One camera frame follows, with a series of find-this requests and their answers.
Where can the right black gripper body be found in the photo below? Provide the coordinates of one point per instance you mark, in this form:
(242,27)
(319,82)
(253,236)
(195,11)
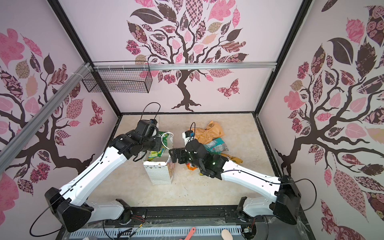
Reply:
(184,155)

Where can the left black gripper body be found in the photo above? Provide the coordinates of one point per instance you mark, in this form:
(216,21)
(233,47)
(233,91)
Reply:
(151,139)

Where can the orange candy snack packet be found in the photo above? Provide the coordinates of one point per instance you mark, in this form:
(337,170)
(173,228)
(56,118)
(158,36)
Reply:
(190,167)

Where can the white patterned paper gift bag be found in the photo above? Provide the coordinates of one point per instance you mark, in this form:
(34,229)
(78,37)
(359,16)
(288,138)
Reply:
(160,170)

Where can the teal pink snack packet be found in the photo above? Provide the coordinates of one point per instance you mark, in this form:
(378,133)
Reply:
(216,146)

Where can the orange-brown snack bag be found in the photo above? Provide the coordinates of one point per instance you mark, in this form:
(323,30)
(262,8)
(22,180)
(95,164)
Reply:
(212,131)

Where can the yellow snack packet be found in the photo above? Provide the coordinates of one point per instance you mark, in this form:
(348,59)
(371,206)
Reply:
(232,158)

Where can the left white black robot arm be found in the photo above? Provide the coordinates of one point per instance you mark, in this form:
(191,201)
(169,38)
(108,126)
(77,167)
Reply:
(70,204)

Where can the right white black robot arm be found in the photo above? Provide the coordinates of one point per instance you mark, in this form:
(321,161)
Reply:
(280,197)

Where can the beige oval object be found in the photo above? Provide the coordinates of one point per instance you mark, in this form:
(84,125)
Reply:
(226,235)

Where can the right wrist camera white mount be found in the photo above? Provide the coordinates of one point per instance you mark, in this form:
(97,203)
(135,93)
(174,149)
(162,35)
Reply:
(188,136)

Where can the black wire mesh basket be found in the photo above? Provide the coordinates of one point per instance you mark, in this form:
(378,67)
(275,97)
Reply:
(119,77)

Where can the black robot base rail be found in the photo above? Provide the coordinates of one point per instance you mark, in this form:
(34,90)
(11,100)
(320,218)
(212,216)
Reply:
(252,228)

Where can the horizontal aluminium rail back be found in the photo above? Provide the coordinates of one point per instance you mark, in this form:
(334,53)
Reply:
(201,66)

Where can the pink plastic tool handle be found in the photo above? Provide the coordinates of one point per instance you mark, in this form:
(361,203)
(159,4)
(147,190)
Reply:
(190,234)

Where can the grey slotted cable duct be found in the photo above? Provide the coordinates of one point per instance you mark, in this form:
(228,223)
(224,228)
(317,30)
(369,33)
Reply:
(158,233)

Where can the diagonal aluminium rail left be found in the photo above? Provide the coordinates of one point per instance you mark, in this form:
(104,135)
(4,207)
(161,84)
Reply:
(12,149)

